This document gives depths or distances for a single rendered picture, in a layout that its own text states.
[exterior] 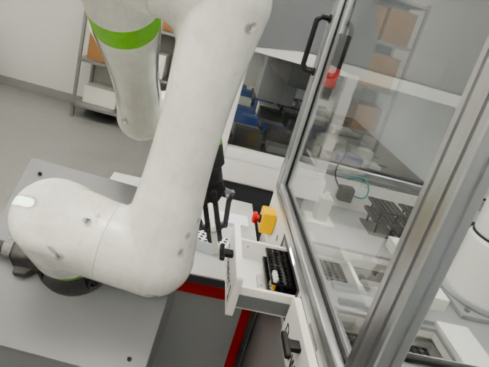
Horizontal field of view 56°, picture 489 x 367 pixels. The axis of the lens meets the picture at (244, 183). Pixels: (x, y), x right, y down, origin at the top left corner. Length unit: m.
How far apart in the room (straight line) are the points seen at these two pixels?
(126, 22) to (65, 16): 4.92
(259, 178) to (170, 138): 1.35
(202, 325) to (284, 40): 1.09
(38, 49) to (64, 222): 5.10
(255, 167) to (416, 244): 1.37
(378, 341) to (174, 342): 0.92
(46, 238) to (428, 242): 0.54
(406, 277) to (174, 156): 0.36
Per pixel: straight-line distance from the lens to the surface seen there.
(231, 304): 1.13
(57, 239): 0.74
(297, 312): 1.05
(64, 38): 5.67
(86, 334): 0.95
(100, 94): 5.21
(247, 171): 1.98
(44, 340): 0.96
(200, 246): 1.48
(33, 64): 5.84
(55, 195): 0.76
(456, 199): 0.62
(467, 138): 0.63
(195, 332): 1.51
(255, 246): 1.34
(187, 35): 0.65
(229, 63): 0.65
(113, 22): 0.74
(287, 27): 1.87
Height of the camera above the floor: 1.49
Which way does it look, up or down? 20 degrees down
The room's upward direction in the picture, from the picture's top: 16 degrees clockwise
